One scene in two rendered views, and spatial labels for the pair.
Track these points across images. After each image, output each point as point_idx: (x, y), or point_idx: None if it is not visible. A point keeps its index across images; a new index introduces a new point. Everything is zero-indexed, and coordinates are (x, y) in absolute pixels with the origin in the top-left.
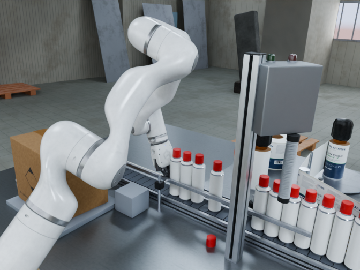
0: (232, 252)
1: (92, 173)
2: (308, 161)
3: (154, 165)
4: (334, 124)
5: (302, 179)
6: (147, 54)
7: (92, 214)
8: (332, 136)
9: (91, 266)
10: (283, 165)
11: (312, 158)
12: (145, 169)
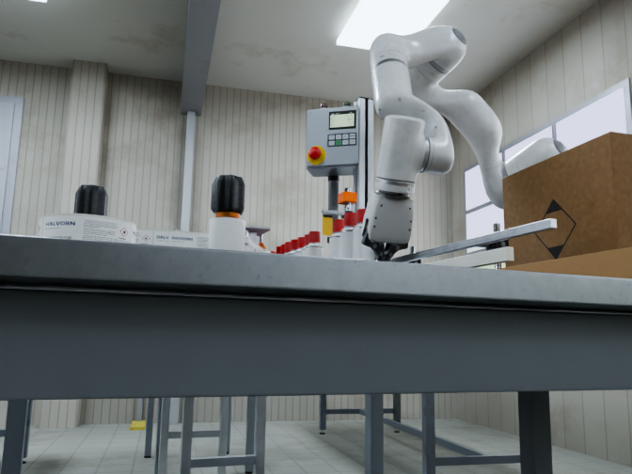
0: None
1: None
2: (181, 244)
3: (407, 238)
4: (101, 194)
5: (249, 248)
6: (447, 73)
7: None
8: (102, 214)
9: None
10: (338, 206)
11: (160, 244)
12: (419, 251)
